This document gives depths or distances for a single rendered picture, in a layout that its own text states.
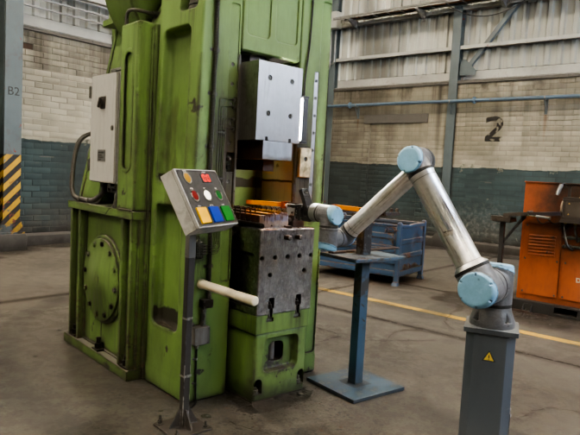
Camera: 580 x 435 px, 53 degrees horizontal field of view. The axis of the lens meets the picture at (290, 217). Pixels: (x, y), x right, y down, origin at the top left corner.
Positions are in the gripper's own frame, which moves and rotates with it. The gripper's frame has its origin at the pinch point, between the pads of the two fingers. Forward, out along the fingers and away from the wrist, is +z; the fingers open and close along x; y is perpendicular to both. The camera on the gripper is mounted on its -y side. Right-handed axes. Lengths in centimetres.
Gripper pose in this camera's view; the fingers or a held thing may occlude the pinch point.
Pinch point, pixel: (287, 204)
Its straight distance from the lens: 301.6
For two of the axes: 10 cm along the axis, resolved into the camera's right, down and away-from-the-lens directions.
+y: -0.6, 9.9, 0.9
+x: 7.6, -0.1, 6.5
